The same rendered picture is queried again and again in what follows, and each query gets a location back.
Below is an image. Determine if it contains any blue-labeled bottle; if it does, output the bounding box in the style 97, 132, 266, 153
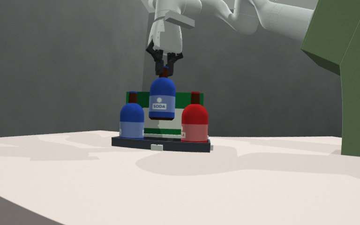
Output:
120, 91, 144, 140
149, 66, 175, 120

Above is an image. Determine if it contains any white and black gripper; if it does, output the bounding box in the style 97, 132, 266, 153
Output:
146, 19, 183, 77

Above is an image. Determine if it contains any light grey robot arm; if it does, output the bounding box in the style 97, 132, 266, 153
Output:
148, 0, 315, 42

